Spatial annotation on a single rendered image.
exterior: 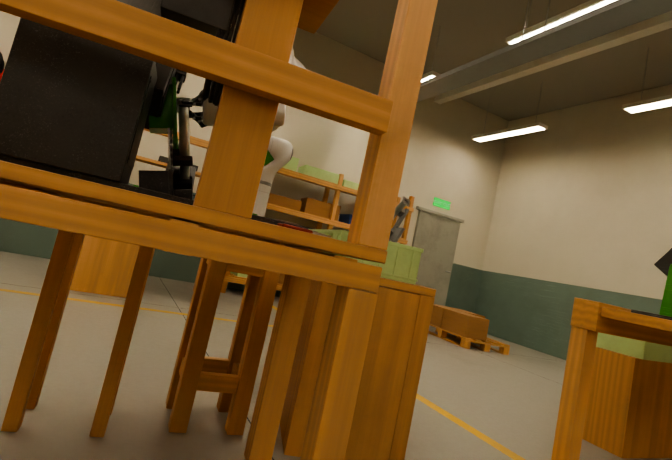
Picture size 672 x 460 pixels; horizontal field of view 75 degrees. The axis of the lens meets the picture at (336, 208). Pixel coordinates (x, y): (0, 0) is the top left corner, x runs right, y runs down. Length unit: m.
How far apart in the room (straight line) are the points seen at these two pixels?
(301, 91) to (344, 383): 0.76
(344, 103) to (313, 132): 6.63
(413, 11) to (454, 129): 8.18
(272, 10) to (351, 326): 0.85
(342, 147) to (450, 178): 2.53
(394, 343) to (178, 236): 1.21
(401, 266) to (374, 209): 0.89
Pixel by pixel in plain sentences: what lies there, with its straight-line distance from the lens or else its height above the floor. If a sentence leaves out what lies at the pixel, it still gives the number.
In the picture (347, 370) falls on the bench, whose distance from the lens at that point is 1.24.
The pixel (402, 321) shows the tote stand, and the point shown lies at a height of 0.62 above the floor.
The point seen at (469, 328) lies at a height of 0.28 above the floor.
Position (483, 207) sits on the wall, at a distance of 9.94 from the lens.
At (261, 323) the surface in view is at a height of 0.48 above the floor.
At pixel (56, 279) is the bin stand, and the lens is 1.91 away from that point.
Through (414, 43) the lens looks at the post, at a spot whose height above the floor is 1.48.
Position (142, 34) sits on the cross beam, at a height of 1.22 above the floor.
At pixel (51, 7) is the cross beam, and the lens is 1.17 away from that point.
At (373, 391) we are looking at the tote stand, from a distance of 2.06.
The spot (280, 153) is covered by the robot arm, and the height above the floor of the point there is 1.25.
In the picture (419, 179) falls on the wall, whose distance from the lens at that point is 8.85.
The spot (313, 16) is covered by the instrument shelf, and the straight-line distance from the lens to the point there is 1.40.
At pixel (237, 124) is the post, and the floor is 1.10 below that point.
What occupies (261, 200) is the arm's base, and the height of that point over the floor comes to 1.02.
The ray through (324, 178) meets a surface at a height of 2.05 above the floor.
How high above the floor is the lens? 0.83
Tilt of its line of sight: 6 degrees up
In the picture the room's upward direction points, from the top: 12 degrees clockwise
